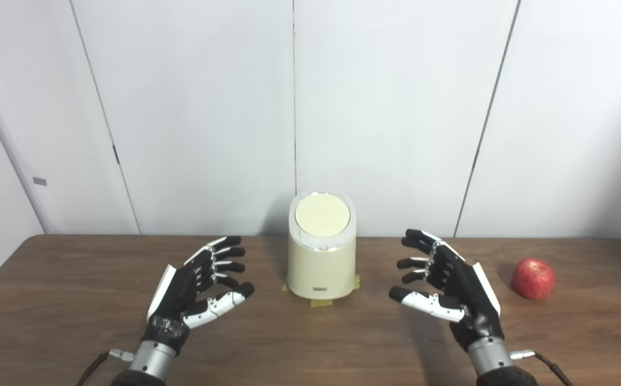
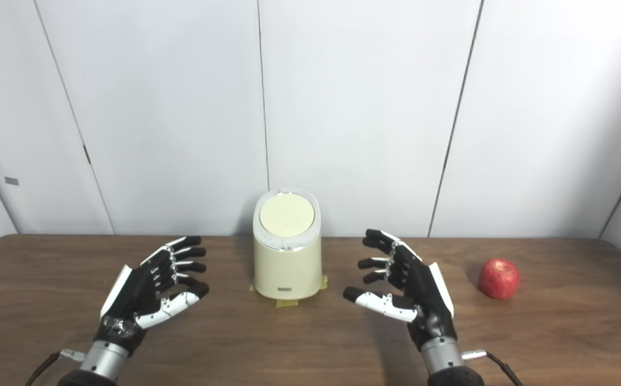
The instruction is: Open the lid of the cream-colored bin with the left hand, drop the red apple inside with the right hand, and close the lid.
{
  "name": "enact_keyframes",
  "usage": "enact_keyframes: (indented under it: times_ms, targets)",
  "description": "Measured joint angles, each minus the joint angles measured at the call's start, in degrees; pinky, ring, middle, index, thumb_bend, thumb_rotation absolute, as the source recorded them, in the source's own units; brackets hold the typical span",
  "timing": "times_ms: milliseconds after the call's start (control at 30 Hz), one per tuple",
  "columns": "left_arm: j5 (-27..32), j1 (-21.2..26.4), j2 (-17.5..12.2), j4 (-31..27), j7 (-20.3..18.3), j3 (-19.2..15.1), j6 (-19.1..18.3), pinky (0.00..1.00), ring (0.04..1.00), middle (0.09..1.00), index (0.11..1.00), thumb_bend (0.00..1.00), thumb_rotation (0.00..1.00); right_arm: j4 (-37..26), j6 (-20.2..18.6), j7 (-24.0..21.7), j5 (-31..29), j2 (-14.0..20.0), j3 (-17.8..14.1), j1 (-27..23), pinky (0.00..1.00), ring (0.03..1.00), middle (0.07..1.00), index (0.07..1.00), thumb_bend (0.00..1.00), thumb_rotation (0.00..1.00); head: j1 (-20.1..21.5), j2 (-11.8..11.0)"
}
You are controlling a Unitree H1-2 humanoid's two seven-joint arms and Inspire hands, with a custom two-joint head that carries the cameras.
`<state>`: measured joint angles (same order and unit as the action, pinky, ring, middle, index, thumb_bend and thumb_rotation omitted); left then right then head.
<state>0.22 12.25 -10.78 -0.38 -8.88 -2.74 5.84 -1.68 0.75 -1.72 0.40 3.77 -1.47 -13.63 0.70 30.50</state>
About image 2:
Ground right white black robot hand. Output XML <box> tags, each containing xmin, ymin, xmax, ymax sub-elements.
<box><xmin>342</xmin><ymin>229</ymin><xmax>458</xmax><ymax>352</ymax></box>

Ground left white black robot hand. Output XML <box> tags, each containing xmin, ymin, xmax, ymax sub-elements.
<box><xmin>96</xmin><ymin>236</ymin><xmax>210</xmax><ymax>357</ymax></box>

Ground red apple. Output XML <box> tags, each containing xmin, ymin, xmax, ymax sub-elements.
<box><xmin>478</xmin><ymin>258</ymin><xmax>521</xmax><ymax>300</ymax></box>

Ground cream round bin lid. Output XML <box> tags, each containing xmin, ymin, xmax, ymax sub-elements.
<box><xmin>259</xmin><ymin>193</ymin><xmax>316</xmax><ymax>237</ymax></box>

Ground cream-colored bin body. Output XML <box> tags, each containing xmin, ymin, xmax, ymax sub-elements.
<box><xmin>252</xmin><ymin>188</ymin><xmax>324</xmax><ymax>301</ymax></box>

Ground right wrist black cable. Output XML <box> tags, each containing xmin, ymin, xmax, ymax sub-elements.
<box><xmin>461</xmin><ymin>350</ymin><xmax>525</xmax><ymax>386</ymax></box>

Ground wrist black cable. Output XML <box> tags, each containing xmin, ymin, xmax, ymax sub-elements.
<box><xmin>461</xmin><ymin>350</ymin><xmax>525</xmax><ymax>386</ymax></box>
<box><xmin>25</xmin><ymin>350</ymin><xmax>87</xmax><ymax>386</ymax></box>

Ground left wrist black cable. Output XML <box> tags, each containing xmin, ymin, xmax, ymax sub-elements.
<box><xmin>25</xmin><ymin>350</ymin><xmax>87</xmax><ymax>386</ymax></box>

